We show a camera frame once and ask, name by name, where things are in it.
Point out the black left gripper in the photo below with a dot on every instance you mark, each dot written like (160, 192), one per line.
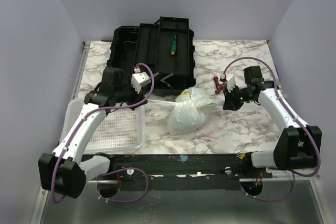
(137, 97)

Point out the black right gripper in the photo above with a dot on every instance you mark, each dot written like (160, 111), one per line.
(231, 104)

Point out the white plastic bag lemon print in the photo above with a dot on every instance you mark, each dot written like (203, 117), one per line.
(189, 110)

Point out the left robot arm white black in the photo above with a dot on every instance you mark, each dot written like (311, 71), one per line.
(63, 171)

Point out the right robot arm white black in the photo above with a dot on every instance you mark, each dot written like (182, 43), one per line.
(299, 143)

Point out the brown pipe fitting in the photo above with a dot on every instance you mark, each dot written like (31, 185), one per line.
(220, 84)

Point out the white perforated plastic basket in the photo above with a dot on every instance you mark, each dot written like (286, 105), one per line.
(122, 130)

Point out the black plastic toolbox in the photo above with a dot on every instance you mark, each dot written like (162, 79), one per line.
(151, 44)

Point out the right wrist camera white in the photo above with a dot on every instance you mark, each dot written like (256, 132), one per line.
(228, 81)

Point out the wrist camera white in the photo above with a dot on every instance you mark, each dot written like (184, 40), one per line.
(228, 81)
(139, 79)

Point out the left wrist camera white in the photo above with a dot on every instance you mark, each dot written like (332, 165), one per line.
(139, 79)

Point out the green handled screwdriver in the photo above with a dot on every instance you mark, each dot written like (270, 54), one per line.
(174, 46)

